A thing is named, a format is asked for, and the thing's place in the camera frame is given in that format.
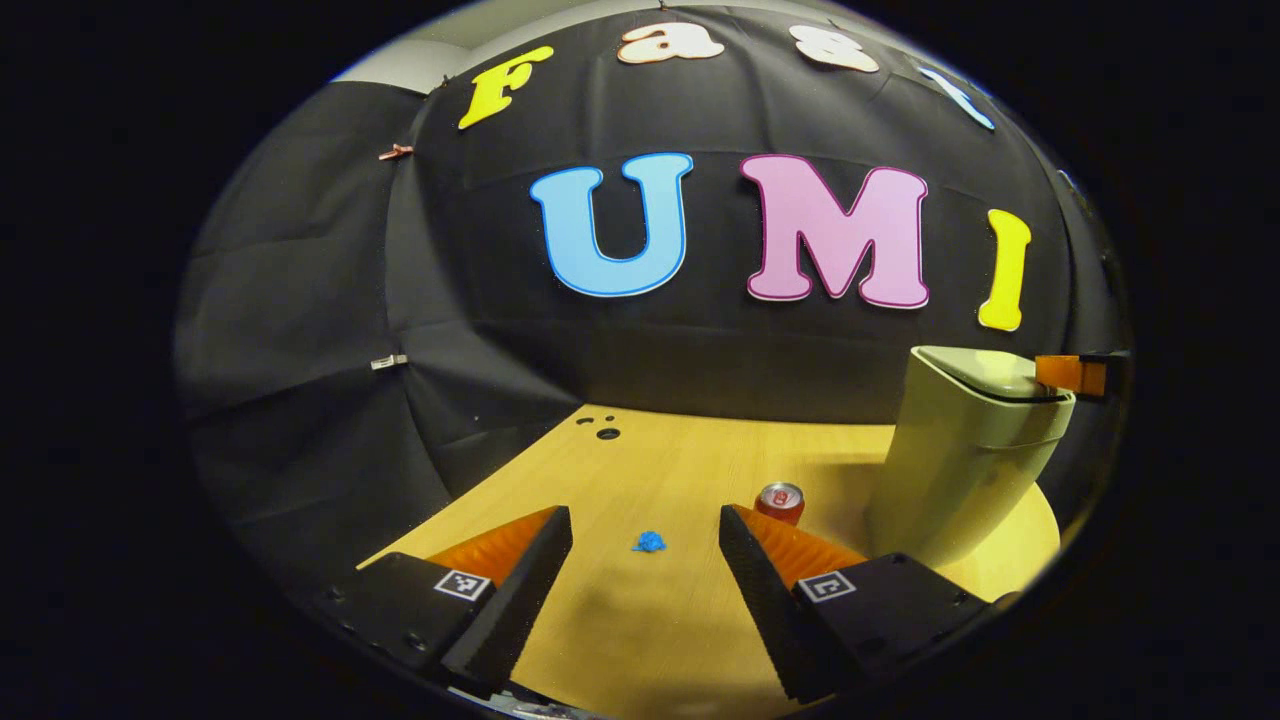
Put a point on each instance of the blue paper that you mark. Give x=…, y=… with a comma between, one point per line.
x=649, y=542

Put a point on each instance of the copper cloth clip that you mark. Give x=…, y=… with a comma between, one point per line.
x=396, y=152

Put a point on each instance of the wooden desktop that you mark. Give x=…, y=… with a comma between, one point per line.
x=650, y=620

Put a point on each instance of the pale green desktop garbage bin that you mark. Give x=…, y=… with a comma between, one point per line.
x=950, y=460

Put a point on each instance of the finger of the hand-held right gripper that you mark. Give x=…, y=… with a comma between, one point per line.
x=1070, y=375

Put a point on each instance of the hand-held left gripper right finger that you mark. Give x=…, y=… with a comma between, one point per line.
x=765, y=590

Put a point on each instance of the red pop can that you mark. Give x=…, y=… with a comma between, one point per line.
x=780, y=502

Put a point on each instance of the silver cloth clip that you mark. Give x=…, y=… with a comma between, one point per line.
x=388, y=361

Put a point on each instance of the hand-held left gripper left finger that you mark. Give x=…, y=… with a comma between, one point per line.
x=525, y=590

